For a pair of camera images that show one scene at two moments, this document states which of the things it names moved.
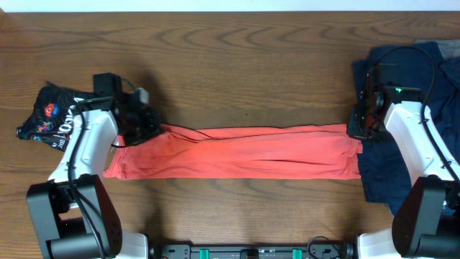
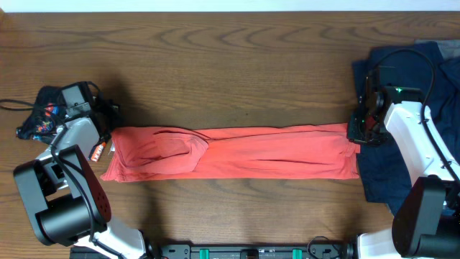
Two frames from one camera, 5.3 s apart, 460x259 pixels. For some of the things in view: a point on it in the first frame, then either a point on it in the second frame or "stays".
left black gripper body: [144, 126] to [106, 120]
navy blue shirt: [410, 65] stays
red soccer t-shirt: [270, 152] stays
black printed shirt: [52, 119] stays
